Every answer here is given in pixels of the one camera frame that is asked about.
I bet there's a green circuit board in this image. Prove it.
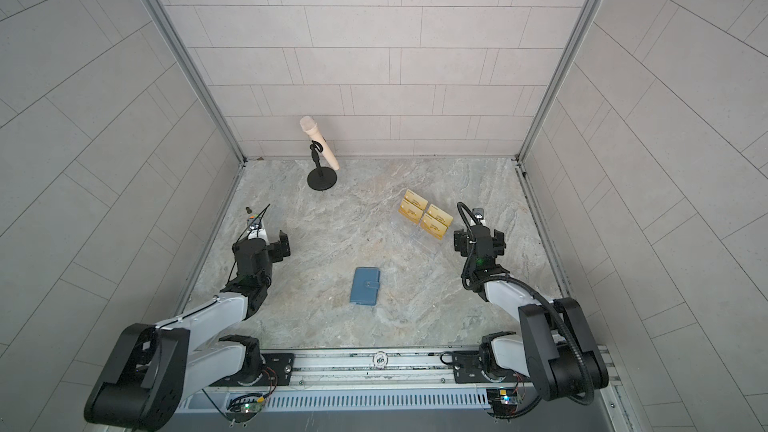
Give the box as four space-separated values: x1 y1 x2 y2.
486 389 521 419
227 393 267 423

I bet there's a black microphone stand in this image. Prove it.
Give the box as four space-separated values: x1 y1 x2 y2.
307 141 337 191

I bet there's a right green circuit board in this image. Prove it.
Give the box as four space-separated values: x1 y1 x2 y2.
486 389 521 419

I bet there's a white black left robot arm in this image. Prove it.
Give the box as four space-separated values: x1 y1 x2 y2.
83 227 291 431

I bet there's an aluminium mounting rail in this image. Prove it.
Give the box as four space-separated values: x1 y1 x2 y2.
119 344 619 415

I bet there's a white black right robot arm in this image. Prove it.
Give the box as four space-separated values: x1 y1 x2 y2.
453 224 609 405

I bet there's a left green circuit board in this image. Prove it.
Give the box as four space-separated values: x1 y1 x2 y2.
227 393 267 423

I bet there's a clear acrylic card tray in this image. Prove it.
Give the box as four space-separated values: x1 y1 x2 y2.
397 189 454 240

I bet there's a cream microphone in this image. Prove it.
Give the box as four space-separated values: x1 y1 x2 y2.
300 116 340 171

